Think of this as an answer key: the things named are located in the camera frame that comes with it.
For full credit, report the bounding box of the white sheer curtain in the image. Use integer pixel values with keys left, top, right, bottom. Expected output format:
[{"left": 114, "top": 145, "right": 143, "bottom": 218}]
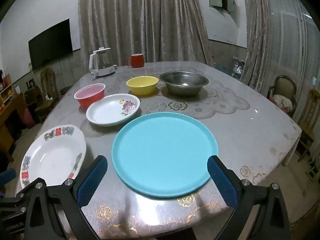
[{"left": 267, "top": 0, "right": 320, "bottom": 93}]

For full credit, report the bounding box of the wide beige curtain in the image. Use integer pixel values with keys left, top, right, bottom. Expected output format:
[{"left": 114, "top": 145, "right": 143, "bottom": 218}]
[{"left": 79, "top": 0, "right": 210, "bottom": 67}]

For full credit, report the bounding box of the carved wooden chair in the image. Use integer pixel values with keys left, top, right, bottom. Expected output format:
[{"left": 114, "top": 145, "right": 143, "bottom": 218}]
[{"left": 40, "top": 67, "right": 60, "bottom": 105}]

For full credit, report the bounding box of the white pink-flower deep plate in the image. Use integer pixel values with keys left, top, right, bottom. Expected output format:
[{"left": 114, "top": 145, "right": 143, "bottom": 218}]
[{"left": 86, "top": 93, "right": 141, "bottom": 127}]

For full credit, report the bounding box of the pale floral chair cushion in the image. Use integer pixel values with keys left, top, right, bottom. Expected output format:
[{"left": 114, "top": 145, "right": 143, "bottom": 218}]
[{"left": 271, "top": 94, "right": 293, "bottom": 110}]

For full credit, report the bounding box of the red mug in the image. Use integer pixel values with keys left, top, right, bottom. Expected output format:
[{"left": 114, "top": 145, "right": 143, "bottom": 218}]
[{"left": 126, "top": 53, "right": 145, "bottom": 68}]

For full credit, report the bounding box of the white electric kettle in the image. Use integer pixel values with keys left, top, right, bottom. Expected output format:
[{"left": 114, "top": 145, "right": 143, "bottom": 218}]
[{"left": 89, "top": 47, "right": 117, "bottom": 78}]

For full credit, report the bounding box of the narrow beige curtain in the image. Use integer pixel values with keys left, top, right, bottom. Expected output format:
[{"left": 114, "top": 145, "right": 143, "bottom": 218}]
[{"left": 239, "top": 0, "right": 273, "bottom": 88}]

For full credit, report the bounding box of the pink bin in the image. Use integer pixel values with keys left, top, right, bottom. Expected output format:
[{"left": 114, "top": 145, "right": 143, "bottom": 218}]
[{"left": 24, "top": 110, "right": 35, "bottom": 128}]

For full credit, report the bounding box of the clear plastic bag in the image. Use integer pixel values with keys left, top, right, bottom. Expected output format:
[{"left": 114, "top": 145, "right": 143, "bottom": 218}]
[{"left": 232, "top": 57, "right": 247, "bottom": 78}]

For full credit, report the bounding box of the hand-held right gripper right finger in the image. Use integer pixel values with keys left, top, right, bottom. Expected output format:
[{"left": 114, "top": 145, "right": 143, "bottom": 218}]
[{"left": 207, "top": 155, "right": 292, "bottom": 240}]

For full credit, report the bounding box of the stainless steel bowl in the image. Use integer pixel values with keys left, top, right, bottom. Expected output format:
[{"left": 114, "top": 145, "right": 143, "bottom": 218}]
[{"left": 159, "top": 71, "right": 209, "bottom": 97}]

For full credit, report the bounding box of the light blue round plate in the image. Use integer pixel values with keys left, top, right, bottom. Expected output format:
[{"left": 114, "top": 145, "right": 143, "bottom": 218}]
[{"left": 111, "top": 112, "right": 219, "bottom": 198}]

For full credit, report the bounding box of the large white printed plate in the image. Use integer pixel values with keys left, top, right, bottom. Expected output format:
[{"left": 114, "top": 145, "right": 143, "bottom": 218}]
[{"left": 15, "top": 124, "right": 87, "bottom": 196}]

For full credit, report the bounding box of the wooden stool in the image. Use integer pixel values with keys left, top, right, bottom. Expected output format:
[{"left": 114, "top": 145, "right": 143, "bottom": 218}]
[{"left": 35, "top": 101, "right": 60, "bottom": 124}]

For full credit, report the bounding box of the yellow plastic bowl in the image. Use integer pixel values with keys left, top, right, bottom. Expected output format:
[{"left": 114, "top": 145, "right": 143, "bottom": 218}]
[{"left": 126, "top": 76, "right": 159, "bottom": 96}]

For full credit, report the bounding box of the light wooden chair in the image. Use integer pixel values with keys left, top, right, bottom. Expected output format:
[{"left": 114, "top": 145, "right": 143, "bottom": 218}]
[{"left": 296, "top": 89, "right": 320, "bottom": 163}]

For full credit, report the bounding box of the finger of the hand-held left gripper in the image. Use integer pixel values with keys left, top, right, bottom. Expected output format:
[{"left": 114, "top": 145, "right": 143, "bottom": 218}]
[
  {"left": 0, "top": 187, "right": 30, "bottom": 215},
  {"left": 0, "top": 169, "right": 17, "bottom": 187}
]

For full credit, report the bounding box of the black wall television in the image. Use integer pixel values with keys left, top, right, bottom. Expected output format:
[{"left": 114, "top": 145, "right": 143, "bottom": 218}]
[{"left": 28, "top": 18, "right": 73, "bottom": 70}]

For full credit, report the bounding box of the dark round-back armchair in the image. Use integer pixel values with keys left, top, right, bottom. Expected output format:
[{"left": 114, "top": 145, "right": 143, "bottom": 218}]
[{"left": 267, "top": 75, "right": 297, "bottom": 117}]

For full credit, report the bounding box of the wooden cabinet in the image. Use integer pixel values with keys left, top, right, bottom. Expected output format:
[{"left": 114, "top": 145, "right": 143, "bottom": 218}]
[{"left": 0, "top": 94, "right": 27, "bottom": 160}]

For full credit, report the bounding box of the red bowl pink inside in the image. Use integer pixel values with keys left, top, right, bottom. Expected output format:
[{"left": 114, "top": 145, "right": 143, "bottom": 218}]
[{"left": 74, "top": 83, "right": 106, "bottom": 107}]

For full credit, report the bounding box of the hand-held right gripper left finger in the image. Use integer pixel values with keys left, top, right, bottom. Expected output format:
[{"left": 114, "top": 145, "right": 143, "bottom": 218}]
[{"left": 24, "top": 155, "right": 108, "bottom": 240}]

